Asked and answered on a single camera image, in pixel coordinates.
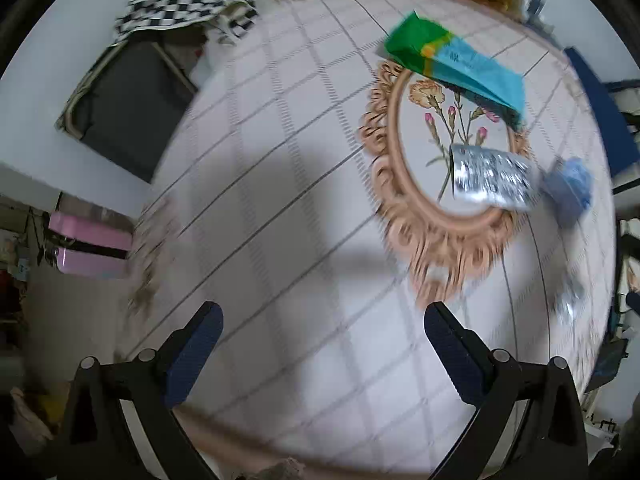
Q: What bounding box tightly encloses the clear crumpled plastic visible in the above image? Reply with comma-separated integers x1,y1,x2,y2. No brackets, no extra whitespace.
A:
554,274,586,324

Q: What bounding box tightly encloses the pink case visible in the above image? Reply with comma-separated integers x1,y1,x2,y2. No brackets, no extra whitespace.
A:
43,211,134,280

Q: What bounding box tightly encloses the blue crumpled wrapper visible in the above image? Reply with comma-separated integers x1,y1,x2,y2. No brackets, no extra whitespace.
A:
541,157,593,229

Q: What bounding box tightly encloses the silver pill blister pack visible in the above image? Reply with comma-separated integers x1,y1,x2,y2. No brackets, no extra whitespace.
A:
450,144,539,211

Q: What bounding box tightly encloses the blue cushion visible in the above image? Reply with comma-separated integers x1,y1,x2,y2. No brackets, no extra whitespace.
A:
564,48,639,178

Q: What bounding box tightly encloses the dark grey suitcase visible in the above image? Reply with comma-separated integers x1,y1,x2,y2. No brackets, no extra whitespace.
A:
55,32,198,183

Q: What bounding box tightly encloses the patterned tablecloth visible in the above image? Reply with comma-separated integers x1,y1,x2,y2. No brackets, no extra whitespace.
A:
116,0,615,474

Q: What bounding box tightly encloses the green blue snack bag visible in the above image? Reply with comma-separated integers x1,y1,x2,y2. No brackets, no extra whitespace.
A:
384,13,525,129

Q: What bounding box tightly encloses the checkered black white cloth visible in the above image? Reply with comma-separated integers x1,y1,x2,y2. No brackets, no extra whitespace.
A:
114,0,258,44

